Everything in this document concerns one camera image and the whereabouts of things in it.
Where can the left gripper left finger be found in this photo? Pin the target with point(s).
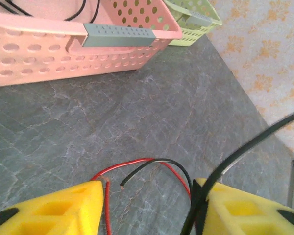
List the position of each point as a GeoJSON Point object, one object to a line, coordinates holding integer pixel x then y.
{"type": "Point", "coordinates": [51, 215]}

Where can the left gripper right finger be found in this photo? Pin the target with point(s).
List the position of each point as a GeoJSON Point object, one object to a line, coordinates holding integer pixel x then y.
{"type": "Point", "coordinates": [247, 215]}

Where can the pink plastic basket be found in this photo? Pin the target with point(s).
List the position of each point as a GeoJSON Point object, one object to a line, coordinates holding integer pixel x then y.
{"type": "Point", "coordinates": [39, 61]}

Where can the green plastic basket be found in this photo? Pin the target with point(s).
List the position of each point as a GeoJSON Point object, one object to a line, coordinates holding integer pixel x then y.
{"type": "Point", "coordinates": [201, 18]}

